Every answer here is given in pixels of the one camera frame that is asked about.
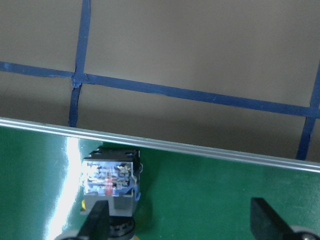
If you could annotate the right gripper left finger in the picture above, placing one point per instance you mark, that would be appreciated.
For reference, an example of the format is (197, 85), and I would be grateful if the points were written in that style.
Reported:
(97, 224)

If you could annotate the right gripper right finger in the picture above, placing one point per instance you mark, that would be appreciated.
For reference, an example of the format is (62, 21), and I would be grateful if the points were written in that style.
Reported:
(266, 224)

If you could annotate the yellow mushroom push button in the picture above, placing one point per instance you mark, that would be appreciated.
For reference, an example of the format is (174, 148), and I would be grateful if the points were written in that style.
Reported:
(113, 175)

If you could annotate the green conveyor belt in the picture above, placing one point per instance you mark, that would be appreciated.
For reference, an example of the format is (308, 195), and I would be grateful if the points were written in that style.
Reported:
(188, 192)

